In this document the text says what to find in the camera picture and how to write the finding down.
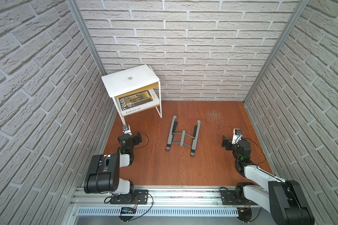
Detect silver laptop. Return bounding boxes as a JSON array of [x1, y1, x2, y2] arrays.
[[101, 65, 159, 97]]

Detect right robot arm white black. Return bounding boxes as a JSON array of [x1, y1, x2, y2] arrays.
[[222, 134, 315, 225]]

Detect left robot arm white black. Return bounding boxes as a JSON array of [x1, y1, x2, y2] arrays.
[[84, 132, 142, 196]]

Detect black laptop stand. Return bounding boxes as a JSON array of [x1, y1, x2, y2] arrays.
[[165, 115, 201, 157]]

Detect Folio 02 book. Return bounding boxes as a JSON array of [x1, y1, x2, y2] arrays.
[[116, 89, 160, 116]]

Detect white shelf with wooden top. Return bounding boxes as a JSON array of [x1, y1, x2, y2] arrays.
[[102, 65, 162, 125]]

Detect left controller board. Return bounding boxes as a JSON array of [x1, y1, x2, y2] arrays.
[[120, 207, 137, 216]]

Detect controller board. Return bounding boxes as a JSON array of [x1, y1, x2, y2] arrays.
[[120, 207, 137, 216], [238, 208, 252, 223]]

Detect right controller board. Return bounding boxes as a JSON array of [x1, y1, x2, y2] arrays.
[[238, 208, 252, 223]]

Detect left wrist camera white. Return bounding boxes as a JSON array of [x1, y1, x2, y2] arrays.
[[123, 125, 132, 135]]

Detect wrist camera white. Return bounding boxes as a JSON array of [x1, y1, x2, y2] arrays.
[[123, 125, 132, 135], [232, 128, 242, 145]]

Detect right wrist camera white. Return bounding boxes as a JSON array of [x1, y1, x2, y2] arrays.
[[232, 128, 242, 145]]

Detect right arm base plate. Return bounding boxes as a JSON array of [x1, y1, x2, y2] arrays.
[[219, 189, 249, 206]]

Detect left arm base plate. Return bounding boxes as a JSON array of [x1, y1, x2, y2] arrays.
[[109, 189, 149, 205]]

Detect aluminium mounting rail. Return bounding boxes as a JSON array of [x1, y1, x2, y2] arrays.
[[67, 186, 264, 219]]

